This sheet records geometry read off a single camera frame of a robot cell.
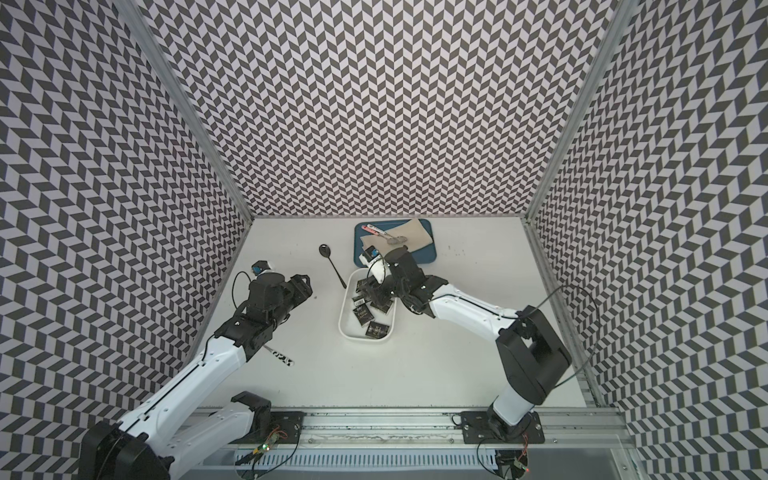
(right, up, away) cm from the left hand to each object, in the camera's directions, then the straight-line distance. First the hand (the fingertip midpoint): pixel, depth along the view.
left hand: (303, 284), depth 82 cm
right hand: (+19, -1, +2) cm, 19 cm away
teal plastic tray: (+20, +18, +33) cm, 43 cm away
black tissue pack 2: (+20, -14, +5) cm, 25 cm away
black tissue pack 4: (+20, 0, -9) cm, 22 cm away
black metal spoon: (0, +8, +26) cm, 28 cm away
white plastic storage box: (+12, -15, +8) cm, 20 cm away
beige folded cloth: (+33, +15, +31) cm, 48 cm away
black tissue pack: (+23, -4, -7) cm, 24 cm away
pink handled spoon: (+23, +12, +29) cm, 39 cm away
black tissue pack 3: (+16, -10, +7) cm, 20 cm away
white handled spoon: (+28, +13, +27) cm, 41 cm away
